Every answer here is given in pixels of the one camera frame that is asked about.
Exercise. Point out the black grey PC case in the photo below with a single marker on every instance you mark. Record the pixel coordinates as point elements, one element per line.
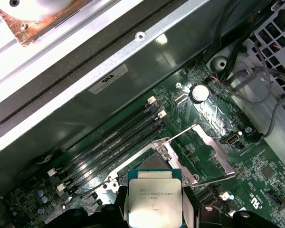
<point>61,123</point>

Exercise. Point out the silver green CPU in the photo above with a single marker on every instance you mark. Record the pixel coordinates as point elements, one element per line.
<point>154,197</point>

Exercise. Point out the white case label sticker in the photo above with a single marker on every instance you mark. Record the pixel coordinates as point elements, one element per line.
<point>108,78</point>

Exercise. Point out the round coin cell battery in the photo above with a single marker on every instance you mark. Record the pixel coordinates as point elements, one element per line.
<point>200,93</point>

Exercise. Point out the black RAM slot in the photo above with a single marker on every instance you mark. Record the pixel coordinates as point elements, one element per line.
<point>109,142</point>
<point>109,164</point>
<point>109,132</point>
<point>109,153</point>

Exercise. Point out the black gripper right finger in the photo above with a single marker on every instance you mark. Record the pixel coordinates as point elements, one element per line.
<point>228,219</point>

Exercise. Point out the metal socket cover frame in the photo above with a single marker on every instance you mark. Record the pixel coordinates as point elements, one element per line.
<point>218,153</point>

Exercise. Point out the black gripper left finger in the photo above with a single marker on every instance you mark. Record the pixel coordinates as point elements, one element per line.
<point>97,218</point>

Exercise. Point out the grey metal drive cage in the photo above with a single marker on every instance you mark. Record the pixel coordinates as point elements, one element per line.
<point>248,47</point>

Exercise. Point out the internal USB port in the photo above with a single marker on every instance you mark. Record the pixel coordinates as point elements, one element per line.
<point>231,140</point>

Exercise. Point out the green motherboard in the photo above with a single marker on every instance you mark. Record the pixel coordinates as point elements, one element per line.
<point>251,180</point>

